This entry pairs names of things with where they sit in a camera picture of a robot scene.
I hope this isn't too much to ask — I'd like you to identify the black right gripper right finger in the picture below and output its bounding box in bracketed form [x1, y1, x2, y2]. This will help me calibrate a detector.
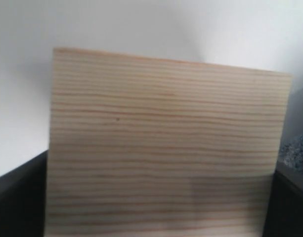
[262, 163, 303, 237]

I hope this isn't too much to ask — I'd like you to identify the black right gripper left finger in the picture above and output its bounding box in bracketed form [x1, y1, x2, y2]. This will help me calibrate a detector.
[0, 151, 47, 237]

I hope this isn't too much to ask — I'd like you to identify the grey fluffy towel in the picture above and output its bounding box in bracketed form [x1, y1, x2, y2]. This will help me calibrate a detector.
[278, 134, 303, 173]

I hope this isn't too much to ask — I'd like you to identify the light wooden cube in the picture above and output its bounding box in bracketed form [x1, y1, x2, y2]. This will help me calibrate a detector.
[44, 47, 292, 237]

